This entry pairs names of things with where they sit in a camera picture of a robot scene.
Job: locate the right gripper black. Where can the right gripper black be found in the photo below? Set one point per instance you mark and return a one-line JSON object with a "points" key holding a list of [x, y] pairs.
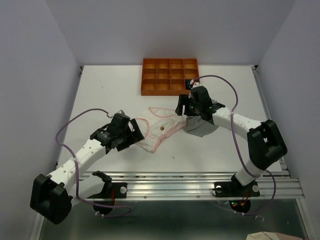
{"points": [[181, 101]]}

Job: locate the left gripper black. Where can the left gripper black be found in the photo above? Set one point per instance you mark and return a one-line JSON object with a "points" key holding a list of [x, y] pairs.
{"points": [[134, 136]]}

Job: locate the white pink grey underwear pile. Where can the white pink grey underwear pile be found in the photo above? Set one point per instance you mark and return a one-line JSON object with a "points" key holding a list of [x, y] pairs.
{"points": [[156, 124]]}

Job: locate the navy blue underwear white trim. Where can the navy blue underwear white trim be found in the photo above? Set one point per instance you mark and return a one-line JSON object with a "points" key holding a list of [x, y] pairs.
{"points": [[188, 85]]}

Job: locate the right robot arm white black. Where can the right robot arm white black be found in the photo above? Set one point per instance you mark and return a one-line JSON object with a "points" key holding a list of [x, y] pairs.
{"points": [[265, 142]]}

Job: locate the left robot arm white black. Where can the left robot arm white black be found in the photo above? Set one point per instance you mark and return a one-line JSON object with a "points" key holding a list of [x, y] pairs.
{"points": [[54, 195]]}

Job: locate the orange compartment tray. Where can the orange compartment tray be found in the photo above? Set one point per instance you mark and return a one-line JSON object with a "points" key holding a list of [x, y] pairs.
{"points": [[166, 76]]}

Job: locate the white pink bag corner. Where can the white pink bag corner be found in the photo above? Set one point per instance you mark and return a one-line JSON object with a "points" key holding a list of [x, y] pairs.
{"points": [[270, 236]]}

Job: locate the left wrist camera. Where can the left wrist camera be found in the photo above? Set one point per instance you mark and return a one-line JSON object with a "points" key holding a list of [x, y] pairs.
{"points": [[121, 112]]}

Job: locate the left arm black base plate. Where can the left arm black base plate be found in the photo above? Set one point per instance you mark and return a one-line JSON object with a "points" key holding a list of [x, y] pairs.
{"points": [[114, 190]]}

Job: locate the aluminium rail frame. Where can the aluminium rail frame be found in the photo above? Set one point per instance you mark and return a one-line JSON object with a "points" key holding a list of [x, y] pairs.
{"points": [[169, 191]]}

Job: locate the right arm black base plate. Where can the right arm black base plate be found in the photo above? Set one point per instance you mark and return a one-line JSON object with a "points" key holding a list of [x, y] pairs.
{"points": [[232, 189]]}

